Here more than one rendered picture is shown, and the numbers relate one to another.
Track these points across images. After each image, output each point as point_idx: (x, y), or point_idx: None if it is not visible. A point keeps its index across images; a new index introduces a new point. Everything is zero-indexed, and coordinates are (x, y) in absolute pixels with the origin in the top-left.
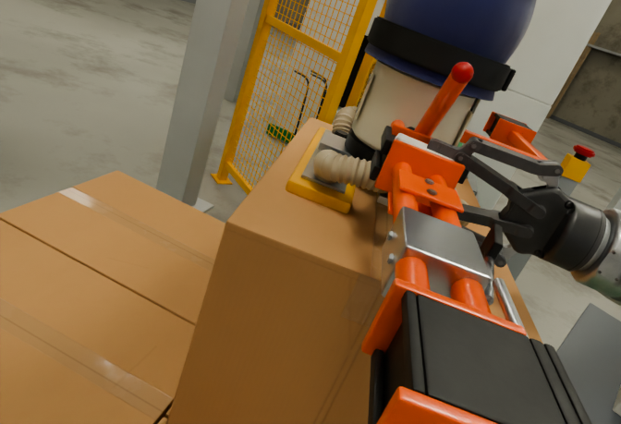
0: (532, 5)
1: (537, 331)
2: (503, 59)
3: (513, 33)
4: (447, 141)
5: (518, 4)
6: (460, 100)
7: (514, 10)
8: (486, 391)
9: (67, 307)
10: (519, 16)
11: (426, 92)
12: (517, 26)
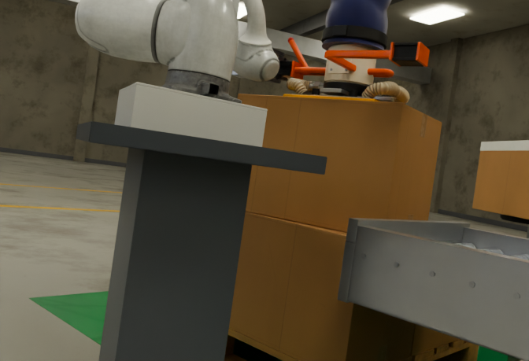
0: (336, 1)
1: (243, 93)
2: (328, 26)
3: (327, 16)
4: (327, 68)
5: (330, 7)
6: (328, 49)
7: (328, 10)
8: None
9: None
10: (329, 10)
11: None
12: (328, 13)
